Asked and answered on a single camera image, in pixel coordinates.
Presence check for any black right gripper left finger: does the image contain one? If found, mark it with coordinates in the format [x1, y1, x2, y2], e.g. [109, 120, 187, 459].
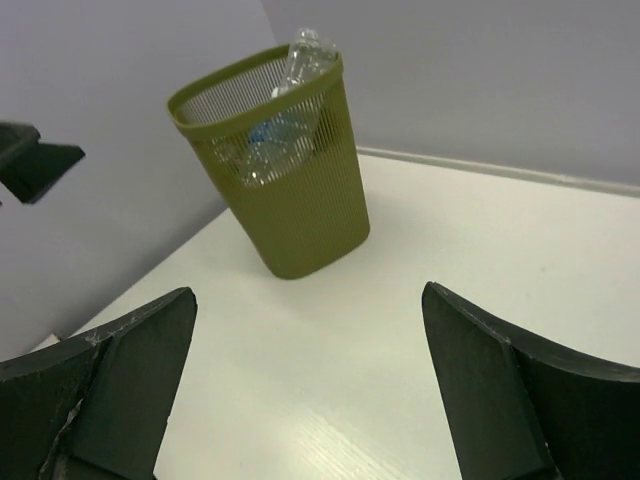
[1, 287, 198, 479]

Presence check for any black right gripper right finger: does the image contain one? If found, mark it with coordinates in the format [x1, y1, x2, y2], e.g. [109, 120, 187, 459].
[422, 282, 639, 479]

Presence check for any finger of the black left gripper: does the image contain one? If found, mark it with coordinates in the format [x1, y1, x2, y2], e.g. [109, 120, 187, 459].
[1, 121, 85, 204]

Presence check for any blue label bottle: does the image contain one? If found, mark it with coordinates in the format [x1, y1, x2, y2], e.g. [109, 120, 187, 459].
[240, 106, 320, 187]

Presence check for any clear bottle no label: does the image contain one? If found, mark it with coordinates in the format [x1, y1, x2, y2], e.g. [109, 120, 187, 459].
[271, 28, 337, 98]

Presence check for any green mesh waste bin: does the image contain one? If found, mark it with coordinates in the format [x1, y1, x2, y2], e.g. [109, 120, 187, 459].
[167, 45, 370, 279]

